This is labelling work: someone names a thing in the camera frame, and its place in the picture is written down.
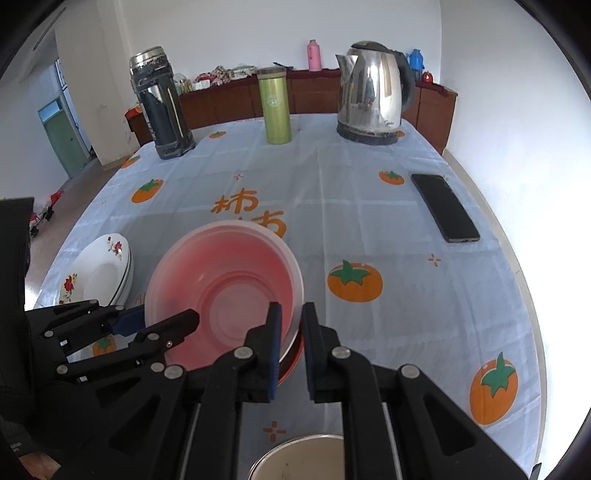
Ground small white bowl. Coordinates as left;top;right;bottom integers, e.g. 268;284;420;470
249;433;345;480

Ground black smartphone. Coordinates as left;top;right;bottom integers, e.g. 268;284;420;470
410;173;481;244

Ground stainless steel electric kettle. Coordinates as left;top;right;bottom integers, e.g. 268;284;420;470
335;41;416;146

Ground green door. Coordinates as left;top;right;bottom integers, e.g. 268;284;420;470
38;98;88;178

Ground person's left hand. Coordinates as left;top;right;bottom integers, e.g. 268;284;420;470
23;455;63;480

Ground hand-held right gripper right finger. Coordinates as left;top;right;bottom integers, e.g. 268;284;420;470
301;302;529;480

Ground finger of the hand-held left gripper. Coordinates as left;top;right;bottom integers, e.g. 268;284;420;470
28;300;148;354
55;310;200;384

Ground pink plastic bowl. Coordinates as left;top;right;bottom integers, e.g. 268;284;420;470
144;220;305;370

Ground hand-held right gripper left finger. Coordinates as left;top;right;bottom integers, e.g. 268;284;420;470
78;302;283;480

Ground green tumbler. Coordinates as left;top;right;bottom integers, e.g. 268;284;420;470
257;67;293;145

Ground large dark thermos jug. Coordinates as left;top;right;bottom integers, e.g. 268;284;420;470
129;45;197;161

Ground light blue persimmon tablecloth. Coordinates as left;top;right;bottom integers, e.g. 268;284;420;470
34;113;548;480

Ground brown wooden sideboard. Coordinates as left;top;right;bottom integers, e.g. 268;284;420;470
127;69;459;155

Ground white plate red roses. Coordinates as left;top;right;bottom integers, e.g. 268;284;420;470
59;234;130;305

